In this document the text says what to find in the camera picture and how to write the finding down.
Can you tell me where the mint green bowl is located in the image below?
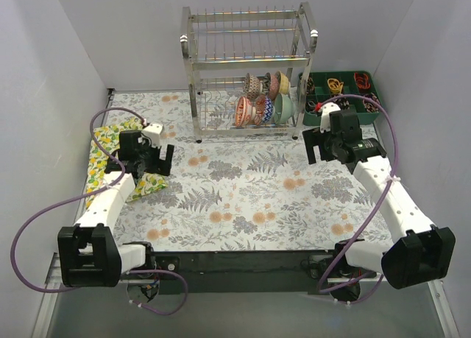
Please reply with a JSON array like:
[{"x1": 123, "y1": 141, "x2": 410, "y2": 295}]
[{"x1": 273, "y1": 94, "x2": 295, "y2": 124}]

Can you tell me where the yellow and teal patterned bowl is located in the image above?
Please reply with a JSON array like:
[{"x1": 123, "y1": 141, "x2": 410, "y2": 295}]
[{"x1": 275, "y1": 71, "x2": 290, "y2": 95}]

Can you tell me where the orange geometric patterned bowl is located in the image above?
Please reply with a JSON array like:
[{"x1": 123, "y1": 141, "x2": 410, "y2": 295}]
[{"x1": 255, "y1": 94, "x2": 275, "y2": 125}]

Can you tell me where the black leaf patterned bowl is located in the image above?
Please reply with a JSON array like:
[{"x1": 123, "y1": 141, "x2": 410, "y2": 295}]
[{"x1": 261, "y1": 72, "x2": 280, "y2": 100}]

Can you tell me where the orange floral patterned bowl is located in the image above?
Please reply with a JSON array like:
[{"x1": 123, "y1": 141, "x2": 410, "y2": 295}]
[{"x1": 234, "y1": 96, "x2": 256, "y2": 127}]

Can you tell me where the small purple patterned bowl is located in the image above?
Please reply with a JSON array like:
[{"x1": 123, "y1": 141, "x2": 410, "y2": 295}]
[{"x1": 243, "y1": 73, "x2": 262, "y2": 102}]

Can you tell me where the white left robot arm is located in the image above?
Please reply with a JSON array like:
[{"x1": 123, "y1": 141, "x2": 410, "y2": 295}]
[{"x1": 57, "y1": 123, "x2": 174, "y2": 287}]

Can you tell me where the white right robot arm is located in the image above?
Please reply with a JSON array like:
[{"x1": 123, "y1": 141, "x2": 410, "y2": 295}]
[{"x1": 303, "y1": 103, "x2": 456, "y2": 289}]

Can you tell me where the stainless steel dish rack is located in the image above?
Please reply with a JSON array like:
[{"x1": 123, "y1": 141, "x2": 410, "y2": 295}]
[{"x1": 180, "y1": 1, "x2": 319, "y2": 143}]

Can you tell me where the lemon print cloth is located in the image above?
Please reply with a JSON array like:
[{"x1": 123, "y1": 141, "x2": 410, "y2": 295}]
[{"x1": 85, "y1": 117, "x2": 169, "y2": 203}]

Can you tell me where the green compartment organizer tray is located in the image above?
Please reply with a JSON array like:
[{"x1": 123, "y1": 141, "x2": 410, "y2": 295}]
[{"x1": 303, "y1": 71, "x2": 380, "y2": 127}]

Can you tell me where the floral patterned table mat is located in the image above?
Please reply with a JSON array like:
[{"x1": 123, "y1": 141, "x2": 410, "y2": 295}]
[{"x1": 98, "y1": 91, "x2": 392, "y2": 251}]

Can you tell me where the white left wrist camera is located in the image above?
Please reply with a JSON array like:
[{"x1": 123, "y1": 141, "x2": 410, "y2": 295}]
[{"x1": 141, "y1": 123, "x2": 164, "y2": 148}]

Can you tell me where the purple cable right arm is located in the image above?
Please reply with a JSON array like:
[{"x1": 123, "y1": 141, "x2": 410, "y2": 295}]
[{"x1": 312, "y1": 94, "x2": 400, "y2": 306}]

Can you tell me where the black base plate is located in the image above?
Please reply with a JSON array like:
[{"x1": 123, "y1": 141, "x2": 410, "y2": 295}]
[{"x1": 152, "y1": 250, "x2": 335, "y2": 294}]

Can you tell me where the aluminium front rail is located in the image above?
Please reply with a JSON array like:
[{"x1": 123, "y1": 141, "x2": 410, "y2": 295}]
[{"x1": 47, "y1": 243, "x2": 449, "y2": 289}]

